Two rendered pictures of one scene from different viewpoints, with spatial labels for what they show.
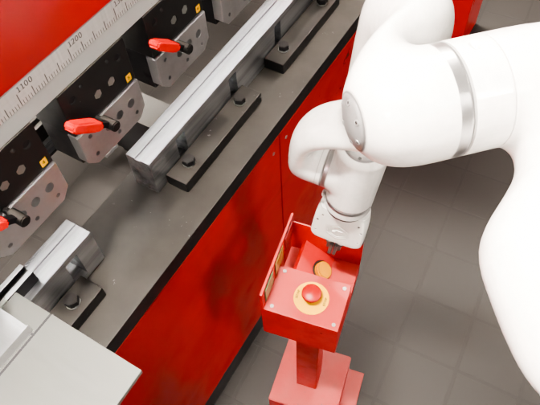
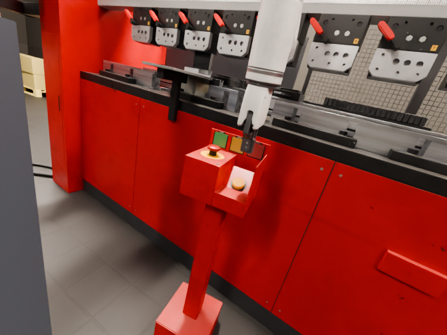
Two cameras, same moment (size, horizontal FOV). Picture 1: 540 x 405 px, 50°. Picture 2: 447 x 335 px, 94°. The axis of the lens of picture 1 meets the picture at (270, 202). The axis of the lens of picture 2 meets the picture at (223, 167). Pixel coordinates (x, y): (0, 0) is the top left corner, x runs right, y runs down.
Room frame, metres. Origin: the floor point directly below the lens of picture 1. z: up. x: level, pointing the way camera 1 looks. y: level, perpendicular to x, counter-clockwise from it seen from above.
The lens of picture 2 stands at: (0.46, -0.67, 0.97)
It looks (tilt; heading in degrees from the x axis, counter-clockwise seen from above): 20 degrees down; 84
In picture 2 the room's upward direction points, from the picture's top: 13 degrees clockwise
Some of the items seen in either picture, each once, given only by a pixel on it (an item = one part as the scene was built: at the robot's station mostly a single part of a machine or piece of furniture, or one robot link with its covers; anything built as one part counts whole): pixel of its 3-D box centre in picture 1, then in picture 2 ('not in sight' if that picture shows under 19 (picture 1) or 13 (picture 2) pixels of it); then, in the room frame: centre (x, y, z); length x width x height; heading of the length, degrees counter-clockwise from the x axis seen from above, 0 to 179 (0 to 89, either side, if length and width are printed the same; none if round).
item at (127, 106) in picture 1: (87, 96); (282, 40); (0.68, 0.28, 1.19); 0.15 x 0.09 x 0.17; 146
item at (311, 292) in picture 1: (311, 295); (213, 151); (0.49, -0.07, 0.79); 0.04 x 0.04 x 0.04
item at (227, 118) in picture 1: (216, 136); (311, 131); (0.84, 0.11, 0.89); 0.30 x 0.05 x 0.03; 146
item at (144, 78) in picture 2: not in sight; (130, 74); (-0.08, 0.80, 0.92); 0.50 x 0.06 x 0.10; 146
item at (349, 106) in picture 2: not in sight; (370, 110); (1.24, 0.39, 1.02); 0.44 x 0.06 x 0.04; 146
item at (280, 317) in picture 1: (312, 283); (225, 168); (0.54, -0.08, 0.75); 0.20 x 0.16 x 0.18; 157
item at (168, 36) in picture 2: not in sight; (172, 29); (0.19, 0.62, 1.19); 0.15 x 0.09 x 0.17; 146
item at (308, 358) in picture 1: (310, 345); (204, 259); (0.54, -0.08, 0.39); 0.06 x 0.06 x 0.54; 67
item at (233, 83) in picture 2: not in sight; (219, 78); (0.47, 0.63, 1.01); 0.26 x 0.12 x 0.05; 56
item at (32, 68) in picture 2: not in sight; (39, 75); (-3.38, 4.48, 0.36); 1.21 x 0.87 x 0.71; 150
